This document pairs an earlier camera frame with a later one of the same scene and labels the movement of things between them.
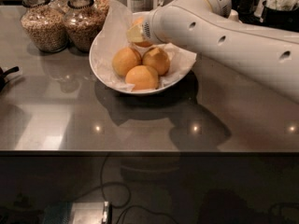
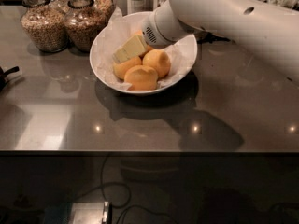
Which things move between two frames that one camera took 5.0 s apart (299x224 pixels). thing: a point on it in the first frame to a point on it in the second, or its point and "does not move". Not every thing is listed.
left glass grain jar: [43, 24] does not move
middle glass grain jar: [84, 21] does not move
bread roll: [146, 44] to [148, 47]
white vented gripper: [148, 29] does not move
